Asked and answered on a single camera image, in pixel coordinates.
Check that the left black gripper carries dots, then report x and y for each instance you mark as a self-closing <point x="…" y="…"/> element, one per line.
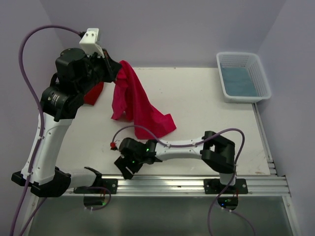
<point x="111" y="66"/>

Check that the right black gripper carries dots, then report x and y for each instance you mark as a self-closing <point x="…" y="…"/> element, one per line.
<point x="122" y="162"/>

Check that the crimson pink t shirt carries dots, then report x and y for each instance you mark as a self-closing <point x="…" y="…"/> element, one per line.
<point x="131" y="102"/>

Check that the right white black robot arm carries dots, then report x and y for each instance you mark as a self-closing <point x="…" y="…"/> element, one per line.
<point x="216" y="151"/>

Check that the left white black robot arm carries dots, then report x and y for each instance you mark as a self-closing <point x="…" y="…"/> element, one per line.
<point x="77" y="74"/>

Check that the folded dark red t shirt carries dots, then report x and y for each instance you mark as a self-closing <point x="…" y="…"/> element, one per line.
<point x="92" y="96"/>

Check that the blue t shirt in basket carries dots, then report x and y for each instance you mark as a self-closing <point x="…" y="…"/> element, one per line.
<point x="237" y="82"/>

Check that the white plastic mesh basket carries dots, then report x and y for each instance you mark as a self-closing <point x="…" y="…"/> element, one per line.
<point x="251" y="62"/>

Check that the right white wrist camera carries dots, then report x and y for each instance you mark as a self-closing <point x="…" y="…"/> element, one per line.
<point x="114" y="145"/>

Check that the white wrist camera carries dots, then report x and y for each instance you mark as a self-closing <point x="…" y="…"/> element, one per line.
<point x="114" y="145"/>
<point x="89" y="43"/>

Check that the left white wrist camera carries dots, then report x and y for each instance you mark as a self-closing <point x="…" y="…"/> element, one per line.
<point x="89" y="43"/>

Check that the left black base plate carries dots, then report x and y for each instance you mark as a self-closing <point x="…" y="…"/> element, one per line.
<point x="110" y="184"/>

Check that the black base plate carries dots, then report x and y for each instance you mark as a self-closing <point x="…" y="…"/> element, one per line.
<point x="213" y="186"/>
<point x="110" y="184"/>

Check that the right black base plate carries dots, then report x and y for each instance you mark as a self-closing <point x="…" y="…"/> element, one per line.
<point x="213" y="186"/>

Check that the aluminium mounting rail frame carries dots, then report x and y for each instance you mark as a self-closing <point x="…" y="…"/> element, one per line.
<point x="174" y="180"/>

